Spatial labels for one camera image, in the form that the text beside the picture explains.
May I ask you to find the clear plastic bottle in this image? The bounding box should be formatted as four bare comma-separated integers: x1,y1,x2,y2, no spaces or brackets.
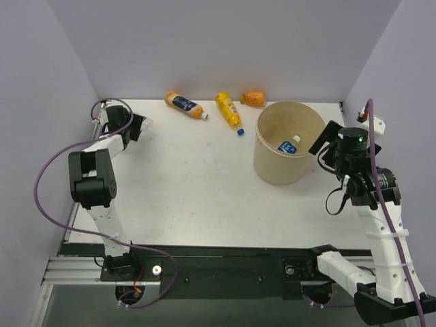
140,117,154,135

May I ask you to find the small orange bottle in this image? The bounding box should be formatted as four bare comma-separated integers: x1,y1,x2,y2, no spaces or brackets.
240,91,266,108

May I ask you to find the tan round bin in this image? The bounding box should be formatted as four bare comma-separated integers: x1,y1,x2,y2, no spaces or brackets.
253,102,326,185

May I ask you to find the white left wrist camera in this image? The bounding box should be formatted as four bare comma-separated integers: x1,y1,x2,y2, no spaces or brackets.
91,102,108,127

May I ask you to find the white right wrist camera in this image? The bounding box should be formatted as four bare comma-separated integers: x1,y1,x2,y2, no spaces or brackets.
356,108,388,139

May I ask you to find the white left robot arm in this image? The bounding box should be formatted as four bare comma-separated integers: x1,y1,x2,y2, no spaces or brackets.
68,105,146,273

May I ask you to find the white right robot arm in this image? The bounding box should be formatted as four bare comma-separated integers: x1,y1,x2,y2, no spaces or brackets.
309,121,435,326

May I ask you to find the black mounting rail plate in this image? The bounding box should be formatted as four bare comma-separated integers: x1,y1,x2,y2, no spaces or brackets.
59,243,371,302

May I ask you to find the aluminium frame rail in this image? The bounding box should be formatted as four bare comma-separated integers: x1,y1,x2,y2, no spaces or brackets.
42,257,102,285

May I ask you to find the yellow bottle with blue cap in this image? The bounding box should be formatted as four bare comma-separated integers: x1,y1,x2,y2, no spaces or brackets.
215,93,245,136

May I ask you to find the orange bottle with blue label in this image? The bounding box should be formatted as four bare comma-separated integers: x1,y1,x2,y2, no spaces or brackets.
164,91,208,120

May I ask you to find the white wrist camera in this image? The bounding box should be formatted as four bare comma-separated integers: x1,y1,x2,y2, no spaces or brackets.
356,108,388,139
91,102,108,127

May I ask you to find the blue label water bottle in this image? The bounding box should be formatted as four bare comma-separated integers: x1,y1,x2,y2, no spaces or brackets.
277,135,301,155

